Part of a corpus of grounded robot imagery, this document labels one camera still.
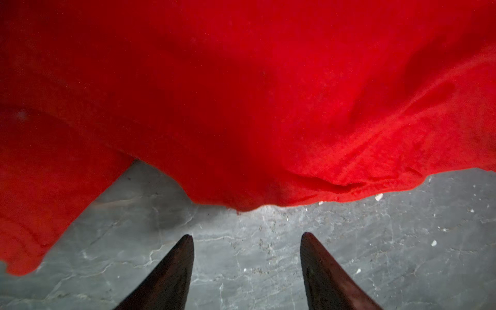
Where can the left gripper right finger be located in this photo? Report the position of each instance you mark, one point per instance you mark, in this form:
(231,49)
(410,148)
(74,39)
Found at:
(327,285)

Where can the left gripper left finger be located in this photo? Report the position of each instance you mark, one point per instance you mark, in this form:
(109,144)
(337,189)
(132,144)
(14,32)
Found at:
(167,286)

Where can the bright red t-shirt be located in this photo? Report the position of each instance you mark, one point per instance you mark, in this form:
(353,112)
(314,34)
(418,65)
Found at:
(243,103)

